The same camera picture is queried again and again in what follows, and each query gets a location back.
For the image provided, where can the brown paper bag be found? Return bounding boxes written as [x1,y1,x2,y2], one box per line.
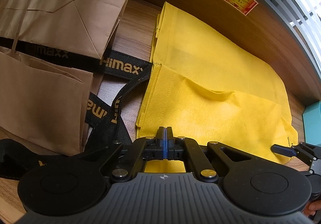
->
[1,0,143,155]

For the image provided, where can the light blue cardboard box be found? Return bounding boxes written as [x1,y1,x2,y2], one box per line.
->
[303,101,321,146]

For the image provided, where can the red orange sticker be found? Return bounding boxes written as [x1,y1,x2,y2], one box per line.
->
[224,0,258,16]

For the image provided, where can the yellow fabric shopping bag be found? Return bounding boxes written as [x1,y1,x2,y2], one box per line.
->
[137,3,298,164]

